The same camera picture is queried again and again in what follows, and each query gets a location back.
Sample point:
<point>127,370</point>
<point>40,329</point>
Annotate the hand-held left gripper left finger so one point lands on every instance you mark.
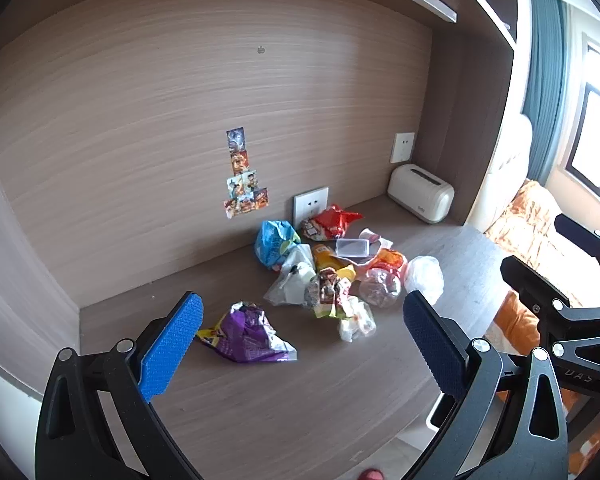
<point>172,342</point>

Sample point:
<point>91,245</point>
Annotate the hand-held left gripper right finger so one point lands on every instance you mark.
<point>432,345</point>

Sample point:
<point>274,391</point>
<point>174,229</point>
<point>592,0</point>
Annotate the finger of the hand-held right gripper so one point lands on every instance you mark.
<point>535,280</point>
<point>580,232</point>

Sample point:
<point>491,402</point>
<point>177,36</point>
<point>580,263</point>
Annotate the orange label plastic bottle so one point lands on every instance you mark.
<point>380,285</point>

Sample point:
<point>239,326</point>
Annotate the yellow paper cup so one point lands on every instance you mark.
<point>325,257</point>

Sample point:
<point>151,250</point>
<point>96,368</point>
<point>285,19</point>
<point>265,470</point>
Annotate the bed with orange cover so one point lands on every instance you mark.
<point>525,220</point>

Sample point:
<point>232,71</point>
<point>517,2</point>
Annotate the white bin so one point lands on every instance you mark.
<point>437,412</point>

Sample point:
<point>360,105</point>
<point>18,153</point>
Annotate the white plastic bag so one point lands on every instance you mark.
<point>425,275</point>

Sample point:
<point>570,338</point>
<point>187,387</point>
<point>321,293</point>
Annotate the purple snack bag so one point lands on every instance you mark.
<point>245,335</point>

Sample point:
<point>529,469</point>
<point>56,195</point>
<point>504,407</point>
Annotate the crumpled white wrapper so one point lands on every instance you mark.
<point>355,322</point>

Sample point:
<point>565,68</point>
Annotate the white padded headboard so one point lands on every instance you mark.
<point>505,170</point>

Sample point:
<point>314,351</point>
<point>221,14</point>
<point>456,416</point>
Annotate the dark framed window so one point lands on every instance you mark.
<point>595,135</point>

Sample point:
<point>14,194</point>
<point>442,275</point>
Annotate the brown snack wrapper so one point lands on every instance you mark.
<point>325,287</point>

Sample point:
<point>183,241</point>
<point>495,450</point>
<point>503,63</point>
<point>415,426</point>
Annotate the white and red wrapper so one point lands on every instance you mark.
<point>372,236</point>

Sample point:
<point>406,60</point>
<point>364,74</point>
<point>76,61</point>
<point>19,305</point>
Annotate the clear plastic box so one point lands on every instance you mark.
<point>352,247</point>

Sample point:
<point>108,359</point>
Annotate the clear plastic bag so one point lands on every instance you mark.
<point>290,282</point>

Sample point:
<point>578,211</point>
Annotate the blue snack bag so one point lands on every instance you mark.
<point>272,242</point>

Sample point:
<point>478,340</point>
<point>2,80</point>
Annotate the red slipper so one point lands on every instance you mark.
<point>371,475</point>

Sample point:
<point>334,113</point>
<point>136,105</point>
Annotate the white toaster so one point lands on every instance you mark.
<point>420,192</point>

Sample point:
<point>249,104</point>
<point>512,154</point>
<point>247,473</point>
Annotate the grey-blue curtain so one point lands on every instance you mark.
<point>545,85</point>

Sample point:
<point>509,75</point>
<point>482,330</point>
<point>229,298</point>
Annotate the red snack bag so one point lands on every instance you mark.
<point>330,222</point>

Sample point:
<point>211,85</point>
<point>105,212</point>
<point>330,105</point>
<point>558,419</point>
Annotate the white wall socket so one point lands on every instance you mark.
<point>402,147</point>
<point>310,202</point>

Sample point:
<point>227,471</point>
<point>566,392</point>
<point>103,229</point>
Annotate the group of cartoon wall stickers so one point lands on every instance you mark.
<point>239,160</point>

